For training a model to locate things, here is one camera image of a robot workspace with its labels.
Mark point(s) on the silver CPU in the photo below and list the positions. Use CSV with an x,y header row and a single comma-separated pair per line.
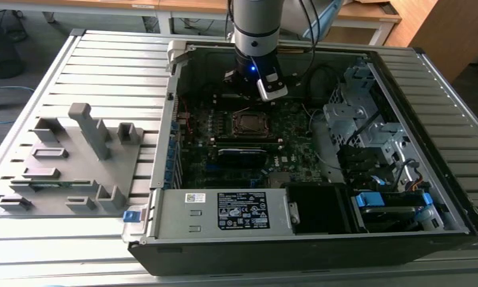
x,y
252,122

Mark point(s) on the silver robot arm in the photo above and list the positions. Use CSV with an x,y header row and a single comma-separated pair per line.
x,y
257,27

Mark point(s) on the CPU socket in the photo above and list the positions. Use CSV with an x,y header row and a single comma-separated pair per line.
x,y
231,131

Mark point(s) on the green motherboard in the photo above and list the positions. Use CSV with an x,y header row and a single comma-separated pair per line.
x,y
299,146

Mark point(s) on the black graphics card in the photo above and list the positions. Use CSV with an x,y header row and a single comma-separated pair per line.
x,y
241,160

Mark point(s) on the silver drive cage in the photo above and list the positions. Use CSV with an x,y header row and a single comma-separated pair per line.
x,y
344,115

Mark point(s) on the grey chipset heatsink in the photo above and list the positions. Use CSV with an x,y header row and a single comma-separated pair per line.
x,y
279,178

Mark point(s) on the wooden desk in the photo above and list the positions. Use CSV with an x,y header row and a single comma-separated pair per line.
x,y
367,13
64,3

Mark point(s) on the silver power supply unit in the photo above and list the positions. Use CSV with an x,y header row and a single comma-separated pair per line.
x,y
175,215

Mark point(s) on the hard disk in blue carrier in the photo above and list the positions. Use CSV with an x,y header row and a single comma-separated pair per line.
x,y
368,199

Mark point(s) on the grey parts rack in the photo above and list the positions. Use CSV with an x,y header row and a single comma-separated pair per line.
x,y
84,179

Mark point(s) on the blue case latch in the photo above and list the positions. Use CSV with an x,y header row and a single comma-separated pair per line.
x,y
129,216

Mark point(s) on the wooden cabinet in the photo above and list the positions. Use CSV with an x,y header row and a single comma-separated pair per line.
x,y
454,27

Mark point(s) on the green RAM stick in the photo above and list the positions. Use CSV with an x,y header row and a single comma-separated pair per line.
x,y
64,183

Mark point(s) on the black PC case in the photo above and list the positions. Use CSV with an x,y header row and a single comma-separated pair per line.
x,y
263,260

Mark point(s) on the black waste bin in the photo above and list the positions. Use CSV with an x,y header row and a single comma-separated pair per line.
x,y
5,67

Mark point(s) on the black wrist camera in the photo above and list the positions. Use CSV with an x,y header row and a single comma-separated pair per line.
x,y
232,78

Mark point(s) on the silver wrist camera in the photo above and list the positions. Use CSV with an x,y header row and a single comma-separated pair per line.
x,y
272,89

